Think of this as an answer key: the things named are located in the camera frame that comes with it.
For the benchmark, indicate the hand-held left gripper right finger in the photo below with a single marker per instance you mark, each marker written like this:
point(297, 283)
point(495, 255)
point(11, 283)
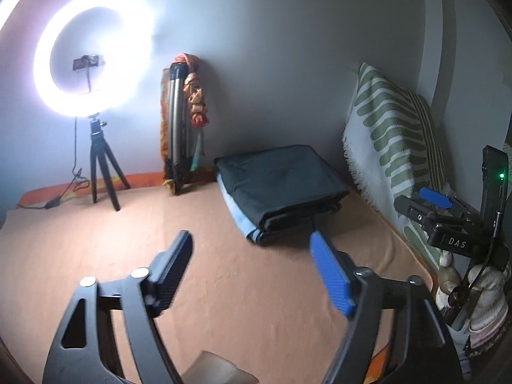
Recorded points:
point(332, 272)

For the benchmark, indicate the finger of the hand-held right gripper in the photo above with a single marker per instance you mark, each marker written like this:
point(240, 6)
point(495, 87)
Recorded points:
point(412, 208)
point(434, 198)

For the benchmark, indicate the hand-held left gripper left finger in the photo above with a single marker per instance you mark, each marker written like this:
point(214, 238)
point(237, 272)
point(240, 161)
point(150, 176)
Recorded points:
point(176, 264)

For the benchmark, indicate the dark pants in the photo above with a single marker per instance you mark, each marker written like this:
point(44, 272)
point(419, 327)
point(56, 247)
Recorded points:
point(280, 180)

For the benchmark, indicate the person's right hand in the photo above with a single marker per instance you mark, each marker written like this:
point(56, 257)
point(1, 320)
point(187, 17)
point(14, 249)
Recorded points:
point(486, 292)

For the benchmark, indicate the beige blanket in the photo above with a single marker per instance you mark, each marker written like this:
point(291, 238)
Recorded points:
point(160, 216)

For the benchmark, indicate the folded light blue towel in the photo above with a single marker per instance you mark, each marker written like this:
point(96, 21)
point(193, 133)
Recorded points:
point(242, 220)

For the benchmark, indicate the green striped white blanket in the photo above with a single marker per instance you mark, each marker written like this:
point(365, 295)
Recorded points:
point(384, 128)

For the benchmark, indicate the silver folded tripod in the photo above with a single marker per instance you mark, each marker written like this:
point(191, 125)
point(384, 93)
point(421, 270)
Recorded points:
point(176, 120)

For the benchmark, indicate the black tripod leg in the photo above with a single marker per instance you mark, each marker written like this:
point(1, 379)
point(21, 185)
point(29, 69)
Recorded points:
point(96, 140)

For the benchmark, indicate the black phone holder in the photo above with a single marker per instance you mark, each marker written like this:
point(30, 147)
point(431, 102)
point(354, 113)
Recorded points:
point(88, 63)

